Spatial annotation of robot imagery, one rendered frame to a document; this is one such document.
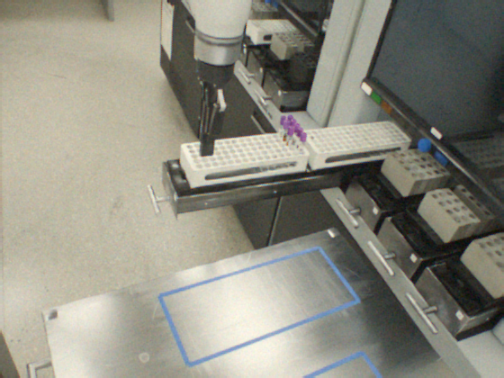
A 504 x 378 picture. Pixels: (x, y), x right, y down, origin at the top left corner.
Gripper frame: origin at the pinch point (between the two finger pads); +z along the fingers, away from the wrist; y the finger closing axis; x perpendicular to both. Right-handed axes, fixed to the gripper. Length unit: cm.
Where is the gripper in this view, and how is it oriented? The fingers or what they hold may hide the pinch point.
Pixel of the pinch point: (207, 141)
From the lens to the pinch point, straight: 103.3
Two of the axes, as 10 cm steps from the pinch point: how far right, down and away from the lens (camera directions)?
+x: -9.2, 1.5, -3.7
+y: -3.7, -6.6, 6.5
